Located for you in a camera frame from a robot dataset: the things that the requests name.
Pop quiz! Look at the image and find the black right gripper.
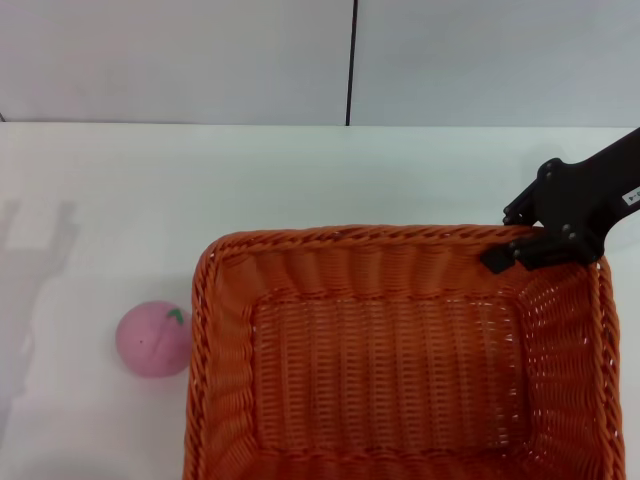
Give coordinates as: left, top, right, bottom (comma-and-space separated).
480, 126, 640, 274

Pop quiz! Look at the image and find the orange woven plastic basket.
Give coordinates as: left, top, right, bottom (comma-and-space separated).
185, 224, 628, 480

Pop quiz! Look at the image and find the pink peach toy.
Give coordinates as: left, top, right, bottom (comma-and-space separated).
115, 299, 194, 380

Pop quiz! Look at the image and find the black vertical wall strip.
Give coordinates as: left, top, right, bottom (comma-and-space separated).
345, 0, 360, 127

